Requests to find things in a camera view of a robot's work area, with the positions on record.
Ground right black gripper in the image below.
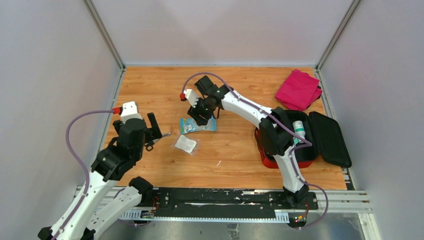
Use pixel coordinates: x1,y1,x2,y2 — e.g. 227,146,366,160
188,95,215,127

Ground black handled scissors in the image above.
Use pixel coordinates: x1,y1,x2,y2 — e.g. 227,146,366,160
144,132,172,152

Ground blue white mask packet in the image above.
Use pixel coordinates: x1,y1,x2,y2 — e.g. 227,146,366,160
179,117,217,135

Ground clear bag white gauze pad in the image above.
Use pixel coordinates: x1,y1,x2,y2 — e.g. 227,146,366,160
171,134,201,156

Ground small white plastic bottle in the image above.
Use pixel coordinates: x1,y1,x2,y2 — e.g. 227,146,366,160
292,120,306,145

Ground red black medicine kit case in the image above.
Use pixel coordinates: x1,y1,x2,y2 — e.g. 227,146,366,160
254,110,353,170

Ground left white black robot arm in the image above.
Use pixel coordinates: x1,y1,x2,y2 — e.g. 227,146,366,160
37,112,163,240

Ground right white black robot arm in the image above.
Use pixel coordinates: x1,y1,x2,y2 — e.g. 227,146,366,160
179,72,312,209

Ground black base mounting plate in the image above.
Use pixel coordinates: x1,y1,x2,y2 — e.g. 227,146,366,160
138,187,319,219

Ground pink folded cloth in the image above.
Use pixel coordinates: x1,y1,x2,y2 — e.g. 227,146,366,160
274,69,322,111

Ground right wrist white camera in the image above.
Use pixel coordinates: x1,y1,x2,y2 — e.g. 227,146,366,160
179,89,200,108

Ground wrist white camera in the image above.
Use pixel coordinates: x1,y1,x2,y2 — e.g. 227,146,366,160
179,89,200,108
112,101,143,124

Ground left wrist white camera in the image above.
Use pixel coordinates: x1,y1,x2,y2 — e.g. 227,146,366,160
112,101,143,124

